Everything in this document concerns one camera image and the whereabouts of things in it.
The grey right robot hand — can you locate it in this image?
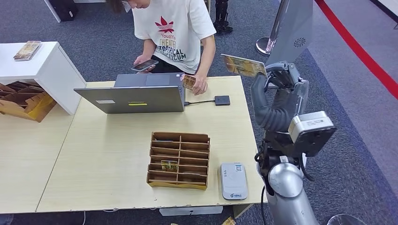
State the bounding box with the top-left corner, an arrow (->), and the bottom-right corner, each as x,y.
251,61 -> 309,117

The person's left hand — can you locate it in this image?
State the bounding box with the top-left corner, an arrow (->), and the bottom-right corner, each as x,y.
190,74 -> 208,96

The person's right hand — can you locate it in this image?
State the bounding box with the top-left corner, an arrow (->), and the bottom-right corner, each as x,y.
133,55 -> 154,67

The black smartphone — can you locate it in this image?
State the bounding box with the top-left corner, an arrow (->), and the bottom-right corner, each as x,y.
130,59 -> 159,73

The brown patterned card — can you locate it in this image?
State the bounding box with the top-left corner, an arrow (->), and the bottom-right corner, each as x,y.
181,74 -> 197,91

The yellow patterned ID card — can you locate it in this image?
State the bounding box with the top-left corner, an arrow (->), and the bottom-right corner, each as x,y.
221,54 -> 268,78

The person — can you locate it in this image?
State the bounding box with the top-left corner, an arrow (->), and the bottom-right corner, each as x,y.
107,0 -> 217,96

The wooden slotted card organizer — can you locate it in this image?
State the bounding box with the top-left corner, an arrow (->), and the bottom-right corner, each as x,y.
146,131 -> 211,190

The yellow green room key card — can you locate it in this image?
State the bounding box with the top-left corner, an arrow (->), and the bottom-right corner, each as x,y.
161,160 -> 178,173

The white card reader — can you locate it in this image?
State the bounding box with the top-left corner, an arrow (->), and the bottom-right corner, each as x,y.
220,162 -> 248,201

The small black usb box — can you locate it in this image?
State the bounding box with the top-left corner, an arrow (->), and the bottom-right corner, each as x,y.
214,95 -> 231,107

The grey laptop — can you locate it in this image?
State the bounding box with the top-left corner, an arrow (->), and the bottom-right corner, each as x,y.
73,73 -> 186,114

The grey kiosk stand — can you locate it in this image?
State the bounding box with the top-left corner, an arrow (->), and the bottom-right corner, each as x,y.
255,0 -> 314,89

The black tripod stand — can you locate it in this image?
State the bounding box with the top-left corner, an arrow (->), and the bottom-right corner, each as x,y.
213,0 -> 234,34

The red barrier belt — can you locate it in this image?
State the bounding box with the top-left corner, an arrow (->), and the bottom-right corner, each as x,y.
314,0 -> 398,101

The black cabinet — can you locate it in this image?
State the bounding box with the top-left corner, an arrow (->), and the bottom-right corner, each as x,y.
46,0 -> 78,23

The white side table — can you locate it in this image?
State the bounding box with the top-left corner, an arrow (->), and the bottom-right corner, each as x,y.
0,41 -> 87,116

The stack of patterned cards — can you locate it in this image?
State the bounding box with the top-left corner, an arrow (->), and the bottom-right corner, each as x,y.
13,40 -> 42,62

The brown cardboard organizer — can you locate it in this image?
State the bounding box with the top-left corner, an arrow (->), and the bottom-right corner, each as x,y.
0,81 -> 57,123

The clear round glass object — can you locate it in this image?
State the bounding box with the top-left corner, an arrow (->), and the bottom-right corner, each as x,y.
326,213 -> 369,225

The black usb cable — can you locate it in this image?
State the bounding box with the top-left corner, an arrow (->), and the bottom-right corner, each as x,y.
184,99 -> 216,106

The chrome stanchion post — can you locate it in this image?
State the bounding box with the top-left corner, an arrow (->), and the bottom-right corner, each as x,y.
255,0 -> 288,57

